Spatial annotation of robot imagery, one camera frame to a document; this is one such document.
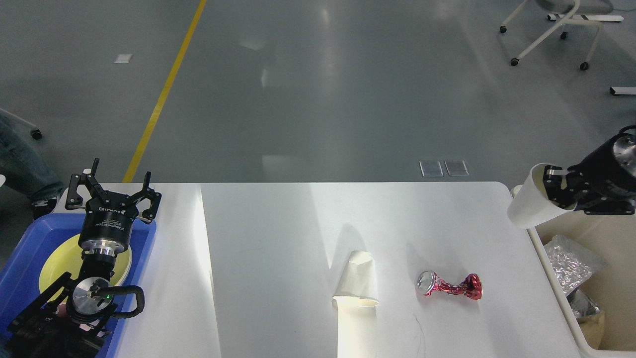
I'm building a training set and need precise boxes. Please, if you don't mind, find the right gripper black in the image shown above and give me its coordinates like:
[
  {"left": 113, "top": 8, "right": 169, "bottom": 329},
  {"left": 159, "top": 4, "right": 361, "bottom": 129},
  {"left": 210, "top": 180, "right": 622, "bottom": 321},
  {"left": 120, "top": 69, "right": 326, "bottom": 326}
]
[{"left": 543, "top": 133, "right": 636, "bottom": 216}]

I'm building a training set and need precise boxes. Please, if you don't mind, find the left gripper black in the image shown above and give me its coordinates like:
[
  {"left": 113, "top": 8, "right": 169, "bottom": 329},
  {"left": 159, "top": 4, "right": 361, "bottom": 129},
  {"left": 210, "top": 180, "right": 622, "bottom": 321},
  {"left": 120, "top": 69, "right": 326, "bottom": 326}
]
[{"left": 65, "top": 157, "right": 162, "bottom": 257}]

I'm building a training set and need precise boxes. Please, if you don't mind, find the white paper cup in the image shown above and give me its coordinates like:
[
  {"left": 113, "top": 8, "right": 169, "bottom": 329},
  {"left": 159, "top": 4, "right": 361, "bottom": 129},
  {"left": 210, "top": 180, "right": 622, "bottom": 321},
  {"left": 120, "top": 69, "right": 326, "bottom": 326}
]
[
  {"left": 507, "top": 163, "right": 575, "bottom": 229},
  {"left": 332, "top": 250, "right": 380, "bottom": 308}
]

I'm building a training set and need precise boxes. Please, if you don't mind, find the yellow plastic plate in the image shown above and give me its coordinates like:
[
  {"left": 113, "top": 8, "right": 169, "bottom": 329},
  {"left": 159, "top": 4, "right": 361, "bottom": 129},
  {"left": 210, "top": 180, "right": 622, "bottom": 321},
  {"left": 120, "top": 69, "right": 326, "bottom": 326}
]
[{"left": 38, "top": 234, "right": 127, "bottom": 293}]

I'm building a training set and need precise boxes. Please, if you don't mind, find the foil tray with paper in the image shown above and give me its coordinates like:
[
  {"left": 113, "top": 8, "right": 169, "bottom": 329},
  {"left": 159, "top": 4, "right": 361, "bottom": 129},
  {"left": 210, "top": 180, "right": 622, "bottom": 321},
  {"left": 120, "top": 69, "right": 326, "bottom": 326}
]
[{"left": 566, "top": 288, "right": 602, "bottom": 320}]

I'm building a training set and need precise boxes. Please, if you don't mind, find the pink mug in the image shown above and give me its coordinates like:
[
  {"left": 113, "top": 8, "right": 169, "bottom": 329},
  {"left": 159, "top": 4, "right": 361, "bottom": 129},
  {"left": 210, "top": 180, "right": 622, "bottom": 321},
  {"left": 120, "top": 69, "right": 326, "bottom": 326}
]
[{"left": 55, "top": 303, "right": 70, "bottom": 319}]

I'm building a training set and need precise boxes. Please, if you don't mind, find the brown paper bag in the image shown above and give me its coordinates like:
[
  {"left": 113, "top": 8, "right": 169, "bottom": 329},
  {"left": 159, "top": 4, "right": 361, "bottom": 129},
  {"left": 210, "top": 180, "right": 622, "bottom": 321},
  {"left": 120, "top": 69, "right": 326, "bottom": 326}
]
[{"left": 577, "top": 310, "right": 606, "bottom": 350}]

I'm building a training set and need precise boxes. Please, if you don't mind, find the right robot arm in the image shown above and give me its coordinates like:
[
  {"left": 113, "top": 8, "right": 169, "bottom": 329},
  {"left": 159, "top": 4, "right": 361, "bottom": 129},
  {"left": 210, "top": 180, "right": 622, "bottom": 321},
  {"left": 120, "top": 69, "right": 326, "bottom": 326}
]
[{"left": 542, "top": 125, "right": 636, "bottom": 216}]

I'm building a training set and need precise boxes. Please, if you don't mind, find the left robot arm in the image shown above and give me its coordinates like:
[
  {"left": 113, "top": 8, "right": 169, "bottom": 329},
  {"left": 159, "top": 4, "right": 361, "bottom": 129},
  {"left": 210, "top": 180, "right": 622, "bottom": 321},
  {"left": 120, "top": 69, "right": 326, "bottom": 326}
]
[{"left": 6, "top": 159, "right": 162, "bottom": 358}]

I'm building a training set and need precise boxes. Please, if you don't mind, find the white plastic bin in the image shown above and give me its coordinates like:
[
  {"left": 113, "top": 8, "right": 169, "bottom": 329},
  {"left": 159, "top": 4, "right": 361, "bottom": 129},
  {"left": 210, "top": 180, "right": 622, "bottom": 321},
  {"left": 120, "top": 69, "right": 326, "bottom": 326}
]
[{"left": 527, "top": 211, "right": 636, "bottom": 358}]

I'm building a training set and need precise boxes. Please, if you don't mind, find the person in grey trousers sneakers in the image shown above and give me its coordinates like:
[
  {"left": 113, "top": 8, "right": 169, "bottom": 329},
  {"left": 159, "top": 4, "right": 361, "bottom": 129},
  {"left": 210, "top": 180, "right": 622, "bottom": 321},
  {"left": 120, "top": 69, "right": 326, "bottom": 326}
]
[{"left": 0, "top": 116, "right": 65, "bottom": 220}]

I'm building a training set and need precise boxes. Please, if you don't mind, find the office chair wheel base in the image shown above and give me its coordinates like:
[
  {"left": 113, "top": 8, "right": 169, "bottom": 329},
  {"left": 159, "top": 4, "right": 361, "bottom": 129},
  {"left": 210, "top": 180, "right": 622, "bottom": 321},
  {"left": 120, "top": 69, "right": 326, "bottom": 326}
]
[{"left": 0, "top": 108, "right": 43, "bottom": 141}]

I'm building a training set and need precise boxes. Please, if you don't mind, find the blue plastic tray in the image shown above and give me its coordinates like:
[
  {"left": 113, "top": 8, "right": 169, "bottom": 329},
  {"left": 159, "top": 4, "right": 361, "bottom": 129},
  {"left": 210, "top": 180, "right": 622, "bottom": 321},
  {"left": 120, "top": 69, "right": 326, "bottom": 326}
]
[{"left": 0, "top": 214, "right": 156, "bottom": 358}]

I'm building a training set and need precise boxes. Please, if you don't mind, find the white furniture leg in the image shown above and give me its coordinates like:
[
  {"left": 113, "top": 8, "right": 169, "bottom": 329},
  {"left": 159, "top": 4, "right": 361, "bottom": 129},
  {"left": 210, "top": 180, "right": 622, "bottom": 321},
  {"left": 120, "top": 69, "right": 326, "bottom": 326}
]
[{"left": 609, "top": 87, "right": 636, "bottom": 96}]

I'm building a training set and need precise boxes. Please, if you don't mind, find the right floor outlet plate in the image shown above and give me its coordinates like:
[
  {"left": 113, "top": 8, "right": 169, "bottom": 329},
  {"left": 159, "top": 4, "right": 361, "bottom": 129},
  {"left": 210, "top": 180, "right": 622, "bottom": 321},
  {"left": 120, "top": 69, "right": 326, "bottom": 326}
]
[{"left": 444, "top": 160, "right": 470, "bottom": 177}]

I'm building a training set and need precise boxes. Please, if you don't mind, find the floor outlet plate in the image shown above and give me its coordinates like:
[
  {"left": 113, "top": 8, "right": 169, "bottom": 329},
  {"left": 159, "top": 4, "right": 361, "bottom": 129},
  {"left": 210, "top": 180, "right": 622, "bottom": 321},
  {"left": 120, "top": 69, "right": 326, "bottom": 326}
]
[
  {"left": 444, "top": 160, "right": 470, "bottom": 177},
  {"left": 419, "top": 160, "right": 445, "bottom": 178}
]

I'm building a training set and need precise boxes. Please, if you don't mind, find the left floor outlet plate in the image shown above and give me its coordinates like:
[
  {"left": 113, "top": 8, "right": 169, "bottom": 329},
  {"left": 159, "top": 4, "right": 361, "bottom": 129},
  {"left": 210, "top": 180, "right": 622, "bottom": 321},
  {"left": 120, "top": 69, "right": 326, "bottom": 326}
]
[{"left": 419, "top": 160, "right": 445, "bottom": 178}]

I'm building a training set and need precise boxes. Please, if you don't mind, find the crushed red soda can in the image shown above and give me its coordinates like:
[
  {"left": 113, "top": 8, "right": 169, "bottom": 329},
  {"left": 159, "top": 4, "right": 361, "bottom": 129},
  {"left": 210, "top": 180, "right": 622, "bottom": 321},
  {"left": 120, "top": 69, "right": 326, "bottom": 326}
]
[{"left": 415, "top": 270, "right": 483, "bottom": 301}]

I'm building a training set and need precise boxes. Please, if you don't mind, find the white rolling chair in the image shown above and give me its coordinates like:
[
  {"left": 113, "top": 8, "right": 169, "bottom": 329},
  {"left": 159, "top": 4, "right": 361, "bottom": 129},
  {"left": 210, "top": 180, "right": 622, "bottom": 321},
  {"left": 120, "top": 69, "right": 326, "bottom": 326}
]
[{"left": 510, "top": 0, "right": 624, "bottom": 71}]

